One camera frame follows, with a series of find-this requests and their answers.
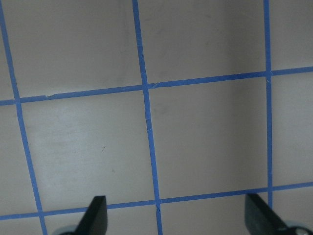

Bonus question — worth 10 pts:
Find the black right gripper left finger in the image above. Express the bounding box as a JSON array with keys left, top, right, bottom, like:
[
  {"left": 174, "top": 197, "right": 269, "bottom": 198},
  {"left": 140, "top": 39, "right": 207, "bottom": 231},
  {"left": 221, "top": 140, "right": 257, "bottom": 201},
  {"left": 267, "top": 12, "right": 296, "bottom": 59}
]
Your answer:
[{"left": 73, "top": 196, "right": 108, "bottom": 235}]

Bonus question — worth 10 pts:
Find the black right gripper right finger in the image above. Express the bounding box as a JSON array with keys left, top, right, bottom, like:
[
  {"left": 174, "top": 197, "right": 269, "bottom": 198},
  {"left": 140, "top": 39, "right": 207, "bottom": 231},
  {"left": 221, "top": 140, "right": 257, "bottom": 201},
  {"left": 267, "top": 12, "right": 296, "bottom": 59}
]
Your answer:
[{"left": 245, "top": 193, "right": 289, "bottom": 235}]

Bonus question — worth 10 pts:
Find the brown paper table cover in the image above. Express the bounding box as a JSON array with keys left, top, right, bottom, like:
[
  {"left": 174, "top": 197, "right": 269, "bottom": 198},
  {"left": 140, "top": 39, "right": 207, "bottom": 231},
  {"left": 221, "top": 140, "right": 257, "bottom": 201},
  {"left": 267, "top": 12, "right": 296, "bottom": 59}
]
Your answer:
[{"left": 0, "top": 0, "right": 313, "bottom": 235}]

